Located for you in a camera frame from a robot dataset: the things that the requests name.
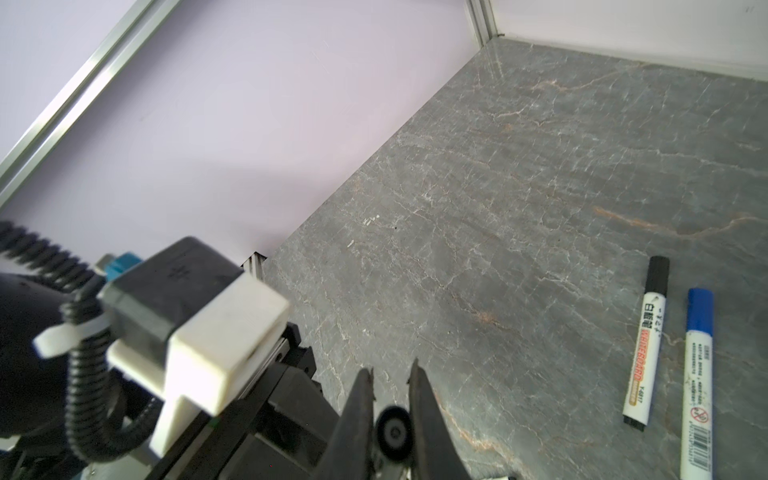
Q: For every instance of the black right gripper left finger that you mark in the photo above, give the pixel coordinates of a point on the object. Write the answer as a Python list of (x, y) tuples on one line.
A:
[(348, 453)]

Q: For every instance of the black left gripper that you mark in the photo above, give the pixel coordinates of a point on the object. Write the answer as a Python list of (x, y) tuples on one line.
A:
[(278, 428)]

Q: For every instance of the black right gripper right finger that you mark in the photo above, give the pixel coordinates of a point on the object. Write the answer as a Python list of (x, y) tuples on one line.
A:
[(434, 455)]

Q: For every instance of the blue whiteboard marker pen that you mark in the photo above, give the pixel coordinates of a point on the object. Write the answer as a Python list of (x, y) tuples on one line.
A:
[(696, 459)]

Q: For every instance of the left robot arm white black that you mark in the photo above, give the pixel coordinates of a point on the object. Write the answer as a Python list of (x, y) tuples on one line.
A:
[(33, 443)]

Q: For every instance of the aluminium frame rail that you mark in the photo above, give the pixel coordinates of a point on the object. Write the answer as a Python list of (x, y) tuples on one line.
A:
[(230, 89)]

